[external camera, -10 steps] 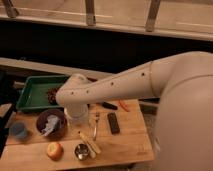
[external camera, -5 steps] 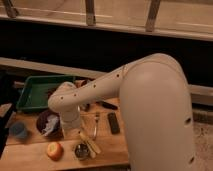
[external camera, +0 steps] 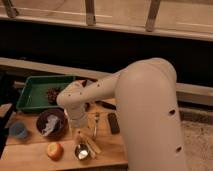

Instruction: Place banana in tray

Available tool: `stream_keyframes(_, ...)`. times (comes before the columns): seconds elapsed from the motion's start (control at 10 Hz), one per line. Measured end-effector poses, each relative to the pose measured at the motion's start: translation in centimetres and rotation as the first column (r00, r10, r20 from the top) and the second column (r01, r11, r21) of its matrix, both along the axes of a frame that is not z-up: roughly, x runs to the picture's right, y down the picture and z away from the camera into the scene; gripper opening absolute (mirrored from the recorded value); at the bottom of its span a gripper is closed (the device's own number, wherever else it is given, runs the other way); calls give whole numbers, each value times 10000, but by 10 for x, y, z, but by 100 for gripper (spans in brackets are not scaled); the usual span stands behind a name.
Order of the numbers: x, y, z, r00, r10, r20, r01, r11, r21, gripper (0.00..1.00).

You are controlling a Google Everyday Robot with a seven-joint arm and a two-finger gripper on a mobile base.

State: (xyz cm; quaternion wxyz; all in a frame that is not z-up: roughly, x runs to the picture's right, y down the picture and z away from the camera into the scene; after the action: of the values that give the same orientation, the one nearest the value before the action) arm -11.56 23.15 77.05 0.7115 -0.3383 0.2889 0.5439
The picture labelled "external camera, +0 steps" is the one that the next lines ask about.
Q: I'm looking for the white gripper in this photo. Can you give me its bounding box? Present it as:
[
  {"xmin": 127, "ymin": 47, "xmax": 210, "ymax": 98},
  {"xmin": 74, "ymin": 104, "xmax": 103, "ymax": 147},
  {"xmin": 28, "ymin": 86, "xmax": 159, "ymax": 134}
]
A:
[{"xmin": 65, "ymin": 108, "xmax": 88, "ymax": 129}]

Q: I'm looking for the peeled yellow banana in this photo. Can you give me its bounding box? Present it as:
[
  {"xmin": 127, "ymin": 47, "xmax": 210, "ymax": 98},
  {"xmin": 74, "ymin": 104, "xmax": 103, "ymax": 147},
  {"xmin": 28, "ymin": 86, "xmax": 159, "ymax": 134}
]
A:
[{"xmin": 77, "ymin": 131, "xmax": 101, "ymax": 158}]

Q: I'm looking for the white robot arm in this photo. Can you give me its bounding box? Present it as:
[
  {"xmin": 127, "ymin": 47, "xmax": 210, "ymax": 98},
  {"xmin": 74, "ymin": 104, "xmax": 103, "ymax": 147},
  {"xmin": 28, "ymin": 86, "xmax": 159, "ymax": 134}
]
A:
[{"xmin": 57, "ymin": 58, "xmax": 188, "ymax": 171}]

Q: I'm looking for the green plastic tray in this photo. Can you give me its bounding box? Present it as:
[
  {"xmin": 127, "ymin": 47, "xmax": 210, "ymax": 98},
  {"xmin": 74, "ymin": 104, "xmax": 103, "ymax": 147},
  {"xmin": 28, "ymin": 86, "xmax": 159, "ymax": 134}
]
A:
[{"xmin": 16, "ymin": 75, "xmax": 75, "ymax": 113}]

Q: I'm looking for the small dark metal cup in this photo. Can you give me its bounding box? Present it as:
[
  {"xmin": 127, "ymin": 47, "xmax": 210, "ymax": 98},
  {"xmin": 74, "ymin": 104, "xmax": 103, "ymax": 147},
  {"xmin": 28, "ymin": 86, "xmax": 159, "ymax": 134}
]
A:
[{"xmin": 85, "ymin": 103, "xmax": 90, "ymax": 111}]

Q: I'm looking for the silver fork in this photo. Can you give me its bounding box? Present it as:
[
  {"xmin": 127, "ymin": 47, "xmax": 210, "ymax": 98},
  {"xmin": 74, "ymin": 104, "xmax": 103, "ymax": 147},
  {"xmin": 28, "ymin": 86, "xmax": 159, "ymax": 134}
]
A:
[{"xmin": 93, "ymin": 112, "xmax": 100, "ymax": 140}]

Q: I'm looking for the crumpled white paper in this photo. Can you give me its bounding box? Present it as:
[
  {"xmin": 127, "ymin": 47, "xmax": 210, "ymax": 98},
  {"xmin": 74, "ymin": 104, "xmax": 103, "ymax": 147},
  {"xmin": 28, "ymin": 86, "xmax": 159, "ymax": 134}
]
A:
[{"xmin": 42, "ymin": 115, "xmax": 59, "ymax": 136}]

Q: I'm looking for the dark purple bowl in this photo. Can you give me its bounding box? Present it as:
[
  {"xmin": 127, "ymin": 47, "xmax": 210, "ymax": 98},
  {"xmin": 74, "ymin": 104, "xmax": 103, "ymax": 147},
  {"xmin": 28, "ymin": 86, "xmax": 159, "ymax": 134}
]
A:
[{"xmin": 36, "ymin": 109, "xmax": 67, "ymax": 138}]

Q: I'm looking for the shiny metal cup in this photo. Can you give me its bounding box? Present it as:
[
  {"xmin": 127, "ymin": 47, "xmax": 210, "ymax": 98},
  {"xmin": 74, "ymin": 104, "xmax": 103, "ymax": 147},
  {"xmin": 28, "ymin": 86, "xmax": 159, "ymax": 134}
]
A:
[{"xmin": 75, "ymin": 144, "xmax": 89, "ymax": 160}]

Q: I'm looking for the dark grape bunch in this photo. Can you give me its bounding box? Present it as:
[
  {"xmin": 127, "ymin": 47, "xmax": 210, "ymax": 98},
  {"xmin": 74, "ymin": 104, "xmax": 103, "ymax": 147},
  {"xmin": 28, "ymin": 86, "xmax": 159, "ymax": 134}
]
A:
[{"xmin": 46, "ymin": 87, "xmax": 61, "ymax": 104}]

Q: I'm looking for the black remote control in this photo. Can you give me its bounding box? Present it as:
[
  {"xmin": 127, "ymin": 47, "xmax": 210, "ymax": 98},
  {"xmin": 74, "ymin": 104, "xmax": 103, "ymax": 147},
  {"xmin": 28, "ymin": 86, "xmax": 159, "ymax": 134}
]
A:
[{"xmin": 107, "ymin": 113, "xmax": 120, "ymax": 134}]

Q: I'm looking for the red yellow apple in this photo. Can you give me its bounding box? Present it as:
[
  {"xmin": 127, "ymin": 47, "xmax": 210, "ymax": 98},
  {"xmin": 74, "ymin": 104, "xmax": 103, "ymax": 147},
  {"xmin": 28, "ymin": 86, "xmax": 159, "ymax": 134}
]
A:
[{"xmin": 46, "ymin": 142, "xmax": 63, "ymax": 160}]

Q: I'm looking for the blue plastic cup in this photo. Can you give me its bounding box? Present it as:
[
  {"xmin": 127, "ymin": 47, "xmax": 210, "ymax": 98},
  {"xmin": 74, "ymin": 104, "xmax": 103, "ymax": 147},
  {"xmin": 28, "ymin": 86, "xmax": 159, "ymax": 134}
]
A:
[{"xmin": 9, "ymin": 121, "xmax": 28, "ymax": 139}]

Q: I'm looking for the black handled knife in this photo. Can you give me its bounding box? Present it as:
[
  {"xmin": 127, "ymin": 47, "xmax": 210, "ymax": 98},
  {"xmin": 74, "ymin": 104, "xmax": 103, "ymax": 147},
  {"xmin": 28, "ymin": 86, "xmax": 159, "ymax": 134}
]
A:
[{"xmin": 95, "ymin": 101, "xmax": 116, "ymax": 110}]

